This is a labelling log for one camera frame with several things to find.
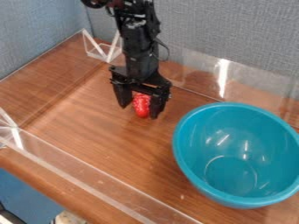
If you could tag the blue plastic bowl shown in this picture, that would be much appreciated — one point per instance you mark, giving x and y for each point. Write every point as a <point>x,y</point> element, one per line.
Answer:
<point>238,153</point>

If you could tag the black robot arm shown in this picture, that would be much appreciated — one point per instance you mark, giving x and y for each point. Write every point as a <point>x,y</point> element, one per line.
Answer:
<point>139,27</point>

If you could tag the clear acrylic barrier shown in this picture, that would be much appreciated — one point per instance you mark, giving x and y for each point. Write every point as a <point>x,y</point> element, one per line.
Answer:
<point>232,82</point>
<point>96,183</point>

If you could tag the clear acrylic front barrier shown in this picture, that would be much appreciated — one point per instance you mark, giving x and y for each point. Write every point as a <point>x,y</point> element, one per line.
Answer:
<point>96,183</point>

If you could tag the clear acrylic corner bracket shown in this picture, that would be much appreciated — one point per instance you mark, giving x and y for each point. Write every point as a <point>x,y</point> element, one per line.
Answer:
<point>101,51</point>

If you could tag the clear acrylic left bracket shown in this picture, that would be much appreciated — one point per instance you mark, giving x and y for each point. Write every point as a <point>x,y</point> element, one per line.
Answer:
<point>9,131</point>

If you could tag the clear acrylic back barrier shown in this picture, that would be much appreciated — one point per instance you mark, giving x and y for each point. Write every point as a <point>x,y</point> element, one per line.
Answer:
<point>232,82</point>

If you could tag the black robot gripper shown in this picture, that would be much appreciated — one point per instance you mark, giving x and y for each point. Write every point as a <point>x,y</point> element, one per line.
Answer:
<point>139,76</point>

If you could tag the red toy strawberry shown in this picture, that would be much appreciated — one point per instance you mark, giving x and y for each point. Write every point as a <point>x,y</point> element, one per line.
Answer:
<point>141,105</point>

